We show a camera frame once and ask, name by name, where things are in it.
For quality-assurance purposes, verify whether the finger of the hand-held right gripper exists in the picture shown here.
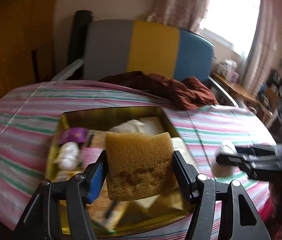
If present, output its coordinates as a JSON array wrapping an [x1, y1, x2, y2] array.
[[216, 155, 282, 180], [235, 144, 282, 156]]

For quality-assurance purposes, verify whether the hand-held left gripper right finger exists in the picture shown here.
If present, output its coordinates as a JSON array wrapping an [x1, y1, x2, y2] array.
[[172, 150, 272, 240]]

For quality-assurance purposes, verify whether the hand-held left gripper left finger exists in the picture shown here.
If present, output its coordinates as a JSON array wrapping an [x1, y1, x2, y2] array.
[[12, 150, 108, 240]]

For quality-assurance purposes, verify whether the white soft packet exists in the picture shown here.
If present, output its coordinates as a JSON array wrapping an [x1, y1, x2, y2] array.
[[212, 141, 239, 178]]

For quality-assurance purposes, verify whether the pink snack packet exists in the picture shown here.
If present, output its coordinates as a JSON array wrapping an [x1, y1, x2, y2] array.
[[82, 147, 101, 165]]

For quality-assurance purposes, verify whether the green-edged cracker packet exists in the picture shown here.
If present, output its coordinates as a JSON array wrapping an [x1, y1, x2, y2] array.
[[91, 195, 136, 232]]

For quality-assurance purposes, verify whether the beige biscuit packet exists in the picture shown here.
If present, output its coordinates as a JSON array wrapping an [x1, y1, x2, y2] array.
[[88, 134, 108, 148]]

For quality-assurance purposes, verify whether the yellow-brown sponge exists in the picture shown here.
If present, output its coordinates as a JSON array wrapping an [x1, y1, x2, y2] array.
[[105, 131, 174, 202]]

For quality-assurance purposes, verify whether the white cardboard box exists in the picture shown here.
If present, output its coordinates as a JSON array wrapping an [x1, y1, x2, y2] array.
[[138, 116, 166, 135]]

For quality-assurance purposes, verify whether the purple snack packet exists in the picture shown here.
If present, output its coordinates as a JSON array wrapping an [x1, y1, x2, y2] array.
[[61, 127, 88, 145]]

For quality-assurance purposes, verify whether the white bun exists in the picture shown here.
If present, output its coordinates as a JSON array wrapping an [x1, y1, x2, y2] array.
[[110, 119, 146, 133]]

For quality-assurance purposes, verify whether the gold metal tray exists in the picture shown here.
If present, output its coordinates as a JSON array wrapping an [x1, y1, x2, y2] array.
[[45, 106, 199, 237]]

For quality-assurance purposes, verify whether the cluttered wooden shelf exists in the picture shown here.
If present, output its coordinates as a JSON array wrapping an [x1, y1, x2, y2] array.
[[257, 57, 282, 120]]

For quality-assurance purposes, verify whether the wooden side table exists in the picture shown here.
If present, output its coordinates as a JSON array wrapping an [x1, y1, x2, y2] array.
[[212, 71, 259, 104]]

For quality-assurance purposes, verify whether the brown crumpled cloth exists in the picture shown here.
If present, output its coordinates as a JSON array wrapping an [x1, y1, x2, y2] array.
[[98, 71, 219, 110]]

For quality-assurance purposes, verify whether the pink patterned curtain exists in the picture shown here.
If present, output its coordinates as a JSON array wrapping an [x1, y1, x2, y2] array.
[[243, 0, 281, 95], [147, 0, 215, 32]]

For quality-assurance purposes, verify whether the white carton box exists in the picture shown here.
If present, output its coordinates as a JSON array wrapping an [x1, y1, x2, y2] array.
[[224, 59, 237, 73]]

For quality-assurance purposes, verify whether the striped pink green tablecloth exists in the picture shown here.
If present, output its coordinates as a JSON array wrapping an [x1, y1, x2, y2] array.
[[0, 80, 279, 240]]

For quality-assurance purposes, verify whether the bright window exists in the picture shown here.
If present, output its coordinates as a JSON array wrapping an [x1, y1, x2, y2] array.
[[197, 0, 260, 55]]

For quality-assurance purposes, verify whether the grey yellow blue chair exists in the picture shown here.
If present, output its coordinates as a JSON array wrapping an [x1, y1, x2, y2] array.
[[51, 19, 239, 107]]

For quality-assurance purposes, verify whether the black rolled mat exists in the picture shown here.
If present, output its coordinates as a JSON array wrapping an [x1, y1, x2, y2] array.
[[67, 10, 93, 67]]

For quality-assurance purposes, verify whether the wooden wardrobe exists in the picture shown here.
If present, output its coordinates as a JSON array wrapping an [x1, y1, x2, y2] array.
[[0, 0, 59, 120]]

